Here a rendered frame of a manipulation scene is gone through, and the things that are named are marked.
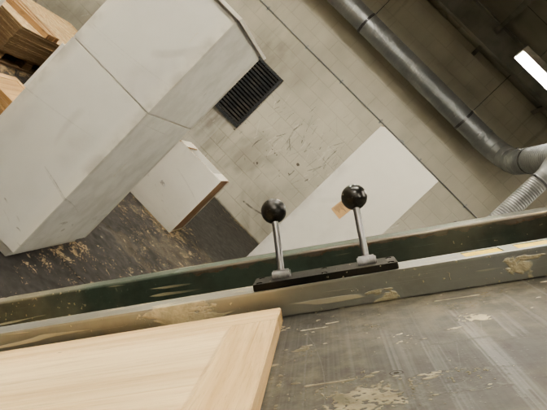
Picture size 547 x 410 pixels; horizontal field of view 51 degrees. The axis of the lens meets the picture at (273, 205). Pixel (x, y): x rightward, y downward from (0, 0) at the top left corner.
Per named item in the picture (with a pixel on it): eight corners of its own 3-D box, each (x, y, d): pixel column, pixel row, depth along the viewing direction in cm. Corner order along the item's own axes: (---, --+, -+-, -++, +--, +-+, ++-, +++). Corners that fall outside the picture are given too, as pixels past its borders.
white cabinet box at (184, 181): (144, 189, 611) (191, 142, 604) (181, 228, 608) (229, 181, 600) (129, 190, 566) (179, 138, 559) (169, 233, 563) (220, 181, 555)
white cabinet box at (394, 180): (206, 297, 503) (377, 131, 480) (252, 346, 499) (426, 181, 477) (188, 313, 442) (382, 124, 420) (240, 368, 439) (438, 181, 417)
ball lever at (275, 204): (271, 290, 82) (262, 207, 88) (298, 286, 82) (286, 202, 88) (267, 282, 79) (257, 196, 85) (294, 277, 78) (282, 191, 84)
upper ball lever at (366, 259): (355, 276, 81) (339, 194, 87) (382, 272, 80) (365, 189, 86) (354, 268, 77) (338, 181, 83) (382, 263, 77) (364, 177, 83)
